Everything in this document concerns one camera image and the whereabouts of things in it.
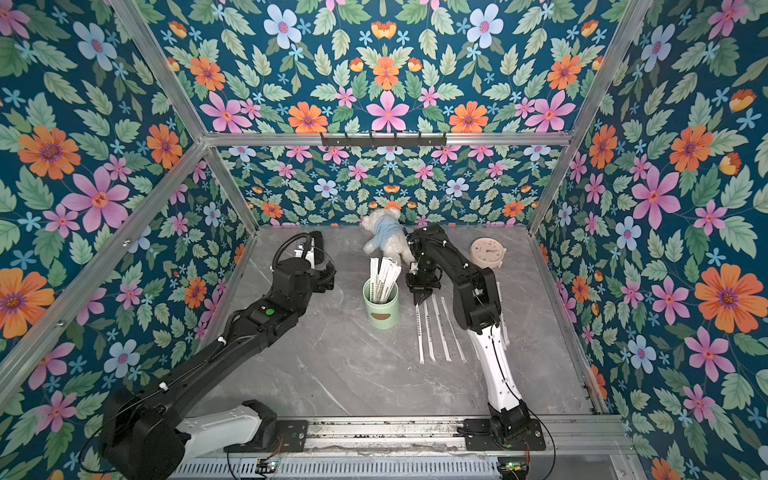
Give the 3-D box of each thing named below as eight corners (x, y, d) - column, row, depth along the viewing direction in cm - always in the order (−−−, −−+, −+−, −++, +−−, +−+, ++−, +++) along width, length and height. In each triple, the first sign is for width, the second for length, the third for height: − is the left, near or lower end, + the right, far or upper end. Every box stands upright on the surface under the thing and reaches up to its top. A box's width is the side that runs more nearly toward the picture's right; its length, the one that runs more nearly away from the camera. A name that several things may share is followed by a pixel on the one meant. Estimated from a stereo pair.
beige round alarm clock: (472, 268, 110) (474, 261, 107) (468, 244, 118) (470, 237, 115) (506, 268, 110) (509, 261, 107) (500, 244, 118) (502, 237, 115)
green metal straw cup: (366, 329, 94) (360, 306, 83) (368, 303, 100) (363, 279, 89) (399, 329, 94) (398, 306, 83) (399, 303, 100) (398, 279, 89)
